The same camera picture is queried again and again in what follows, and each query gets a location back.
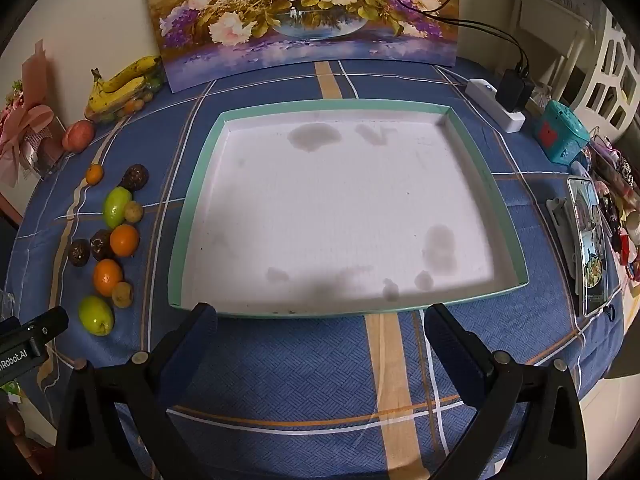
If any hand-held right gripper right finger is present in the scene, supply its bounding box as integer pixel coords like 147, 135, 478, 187
422, 303, 588, 480

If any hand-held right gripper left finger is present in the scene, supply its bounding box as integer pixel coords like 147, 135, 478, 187
54, 302, 221, 480

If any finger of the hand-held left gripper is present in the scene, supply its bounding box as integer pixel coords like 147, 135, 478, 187
0, 307, 69, 350

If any dark wrinkled passion fruit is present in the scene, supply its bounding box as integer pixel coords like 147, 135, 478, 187
90, 229, 113, 261
68, 238, 91, 267

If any white tray with green rim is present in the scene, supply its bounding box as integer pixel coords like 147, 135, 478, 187
167, 99, 530, 318

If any bag of small brown fruits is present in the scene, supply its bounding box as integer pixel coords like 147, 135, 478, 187
86, 77, 168, 124

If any blue plaid tablecloth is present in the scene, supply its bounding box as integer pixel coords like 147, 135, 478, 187
5, 57, 626, 480

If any white phone stand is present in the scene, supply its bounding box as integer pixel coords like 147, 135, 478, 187
545, 197, 583, 281

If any smartphone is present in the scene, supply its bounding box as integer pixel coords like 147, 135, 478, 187
566, 176, 612, 317

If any red peach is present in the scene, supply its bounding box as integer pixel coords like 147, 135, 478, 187
61, 120, 96, 153

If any pink flower bouquet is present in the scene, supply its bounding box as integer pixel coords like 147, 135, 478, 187
0, 42, 68, 186

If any pile of small trinkets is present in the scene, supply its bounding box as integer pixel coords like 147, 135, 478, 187
582, 130, 640, 281

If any teal toy box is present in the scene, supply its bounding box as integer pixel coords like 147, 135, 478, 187
530, 100, 591, 165

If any bunch of yellow bananas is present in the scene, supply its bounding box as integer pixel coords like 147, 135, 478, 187
84, 55, 163, 116

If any white power strip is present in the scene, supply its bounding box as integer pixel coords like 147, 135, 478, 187
465, 78, 526, 134

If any black charger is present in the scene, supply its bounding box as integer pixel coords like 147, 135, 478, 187
496, 69, 535, 113

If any white chair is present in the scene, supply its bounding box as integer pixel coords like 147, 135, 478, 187
512, 0, 640, 161

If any floral painting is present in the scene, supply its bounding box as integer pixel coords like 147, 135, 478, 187
141, 0, 461, 93

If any black cable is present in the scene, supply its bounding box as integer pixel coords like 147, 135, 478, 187
395, 0, 531, 77
395, 0, 526, 77

